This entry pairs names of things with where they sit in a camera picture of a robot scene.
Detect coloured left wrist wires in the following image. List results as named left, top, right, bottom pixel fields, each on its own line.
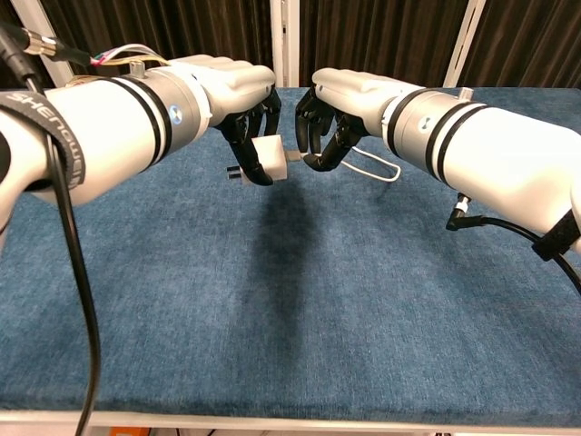
left=26, top=39, right=170, bottom=76

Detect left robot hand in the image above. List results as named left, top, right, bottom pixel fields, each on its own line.
left=179, top=54, right=282, bottom=187

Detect black printed velcro strap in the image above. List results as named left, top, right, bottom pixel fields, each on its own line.
left=0, top=90, right=88, bottom=193

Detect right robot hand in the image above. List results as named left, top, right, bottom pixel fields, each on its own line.
left=294, top=67, right=419, bottom=173

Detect white charger adapter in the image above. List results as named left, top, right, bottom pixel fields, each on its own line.
left=226, top=134, right=291, bottom=186

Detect white USB cable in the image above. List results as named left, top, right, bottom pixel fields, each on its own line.
left=288, top=145, right=402, bottom=183

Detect black pleated curtain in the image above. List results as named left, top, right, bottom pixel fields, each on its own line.
left=0, top=0, right=581, bottom=90

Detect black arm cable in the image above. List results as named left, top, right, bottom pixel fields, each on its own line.
left=447, top=193, right=581, bottom=296
left=0, top=22, right=103, bottom=436

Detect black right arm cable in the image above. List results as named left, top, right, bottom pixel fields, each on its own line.
left=447, top=193, right=581, bottom=296

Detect blue felt table mat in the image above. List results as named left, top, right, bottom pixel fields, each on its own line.
left=0, top=86, right=581, bottom=417

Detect white metal frame post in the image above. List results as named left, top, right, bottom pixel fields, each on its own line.
left=442, top=0, right=487, bottom=88
left=270, top=0, right=300, bottom=88
left=11, top=0, right=74, bottom=85

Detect plain black velcro strap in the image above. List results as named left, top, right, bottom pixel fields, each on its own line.
left=530, top=211, right=581, bottom=263

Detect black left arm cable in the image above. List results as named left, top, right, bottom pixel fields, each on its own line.
left=0, top=22, right=103, bottom=436

